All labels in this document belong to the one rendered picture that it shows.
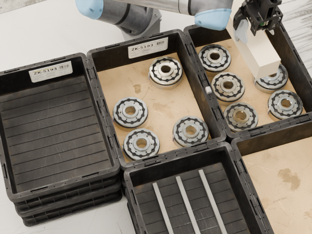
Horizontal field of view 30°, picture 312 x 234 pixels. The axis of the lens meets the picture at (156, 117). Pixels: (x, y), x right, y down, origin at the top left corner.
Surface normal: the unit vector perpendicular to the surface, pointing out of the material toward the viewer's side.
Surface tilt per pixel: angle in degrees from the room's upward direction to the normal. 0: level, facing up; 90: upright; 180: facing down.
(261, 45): 0
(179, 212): 0
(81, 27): 0
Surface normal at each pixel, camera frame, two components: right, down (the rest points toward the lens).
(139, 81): 0.01, -0.49
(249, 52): -0.93, 0.32
